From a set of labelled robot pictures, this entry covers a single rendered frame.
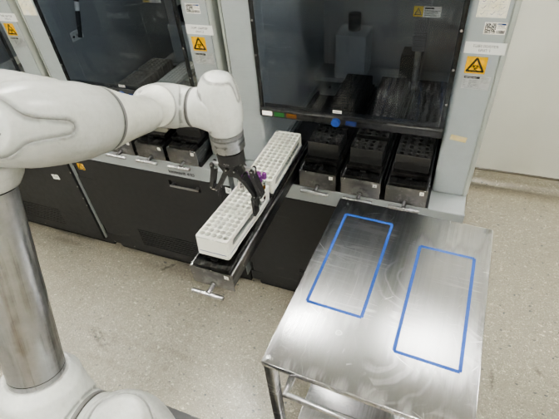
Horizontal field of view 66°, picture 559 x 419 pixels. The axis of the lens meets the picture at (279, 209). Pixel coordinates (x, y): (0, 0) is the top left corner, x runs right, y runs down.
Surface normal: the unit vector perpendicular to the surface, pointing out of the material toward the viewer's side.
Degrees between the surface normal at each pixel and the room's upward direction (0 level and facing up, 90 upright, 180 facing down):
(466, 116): 90
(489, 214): 0
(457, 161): 90
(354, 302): 0
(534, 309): 0
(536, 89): 90
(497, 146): 90
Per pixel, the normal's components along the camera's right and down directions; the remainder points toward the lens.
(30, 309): 0.84, 0.24
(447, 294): -0.07, -0.74
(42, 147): 0.75, 0.54
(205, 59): -0.36, 0.64
